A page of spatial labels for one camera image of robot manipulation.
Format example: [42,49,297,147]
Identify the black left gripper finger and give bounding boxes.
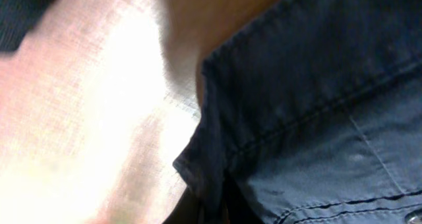
[163,188,204,224]

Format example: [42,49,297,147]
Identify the navy blue shorts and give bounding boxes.
[174,0,421,223]

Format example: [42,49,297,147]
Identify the red t-shirt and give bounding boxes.
[1,0,198,224]

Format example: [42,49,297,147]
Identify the black garment under shirt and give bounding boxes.
[1,0,55,53]

